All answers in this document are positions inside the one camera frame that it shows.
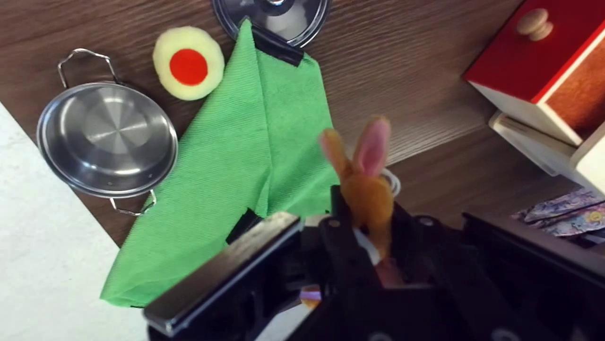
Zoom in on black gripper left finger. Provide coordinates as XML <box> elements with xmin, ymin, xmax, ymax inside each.
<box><xmin>315</xmin><ymin>186</ymin><xmax>381</xmax><ymax>319</ymax></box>

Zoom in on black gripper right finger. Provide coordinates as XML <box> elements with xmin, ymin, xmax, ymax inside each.
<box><xmin>390</xmin><ymin>205</ymin><xmax>460</xmax><ymax>319</ymax></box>

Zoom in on orange stuffed bunny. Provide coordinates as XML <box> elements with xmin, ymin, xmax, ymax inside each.
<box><xmin>318</xmin><ymin>114</ymin><xmax>400</xmax><ymax>258</ymax></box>

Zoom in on round steel pot lid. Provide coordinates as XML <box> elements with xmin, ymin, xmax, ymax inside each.
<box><xmin>211</xmin><ymin>0</ymin><xmax>334</xmax><ymax>54</ymax></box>

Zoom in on small steel pot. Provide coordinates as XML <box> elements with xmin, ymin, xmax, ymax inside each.
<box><xmin>35</xmin><ymin>46</ymin><xmax>182</xmax><ymax>220</ymax></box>

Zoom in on green cloth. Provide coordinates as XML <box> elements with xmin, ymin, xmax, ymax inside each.
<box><xmin>101</xmin><ymin>18</ymin><xmax>343</xmax><ymax>311</ymax></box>

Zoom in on patterned colourful sheet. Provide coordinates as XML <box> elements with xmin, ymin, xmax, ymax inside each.
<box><xmin>513</xmin><ymin>188</ymin><xmax>605</xmax><ymax>245</ymax></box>

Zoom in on wooden box with red drawer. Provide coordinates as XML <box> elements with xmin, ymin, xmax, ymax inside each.
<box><xmin>462</xmin><ymin>0</ymin><xmax>605</xmax><ymax>197</ymax></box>

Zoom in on yellow plush round red centre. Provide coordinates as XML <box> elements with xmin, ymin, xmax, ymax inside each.
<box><xmin>152</xmin><ymin>25</ymin><xmax>228</xmax><ymax>103</ymax></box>

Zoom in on white cable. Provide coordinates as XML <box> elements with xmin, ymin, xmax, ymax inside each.
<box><xmin>379</xmin><ymin>167</ymin><xmax>404</xmax><ymax>201</ymax></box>

